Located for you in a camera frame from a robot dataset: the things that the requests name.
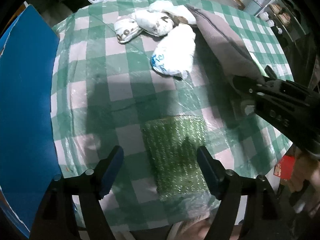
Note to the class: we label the grey shoe rack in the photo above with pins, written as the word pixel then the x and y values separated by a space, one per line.
pixel 286 17

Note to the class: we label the grey fabric cushion cover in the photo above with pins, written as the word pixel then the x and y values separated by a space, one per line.
pixel 227 46

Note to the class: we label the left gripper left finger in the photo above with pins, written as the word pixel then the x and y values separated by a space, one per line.
pixel 55 217

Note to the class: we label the red box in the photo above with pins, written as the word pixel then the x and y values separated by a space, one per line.
pixel 284 167

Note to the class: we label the white patterned cloth bundle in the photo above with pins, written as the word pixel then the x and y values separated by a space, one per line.
pixel 157 20

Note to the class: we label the person's right hand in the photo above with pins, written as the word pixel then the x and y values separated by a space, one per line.
pixel 306 168

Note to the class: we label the blue cardboard box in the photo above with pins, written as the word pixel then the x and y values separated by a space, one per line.
pixel 28 155

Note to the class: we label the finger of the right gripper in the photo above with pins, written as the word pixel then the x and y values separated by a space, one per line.
pixel 247 86
pixel 270 73

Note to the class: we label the green sparkly knitted cloth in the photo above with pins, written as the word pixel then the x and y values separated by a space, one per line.
pixel 172 143

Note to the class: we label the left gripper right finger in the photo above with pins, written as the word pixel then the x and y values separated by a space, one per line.
pixel 263 217

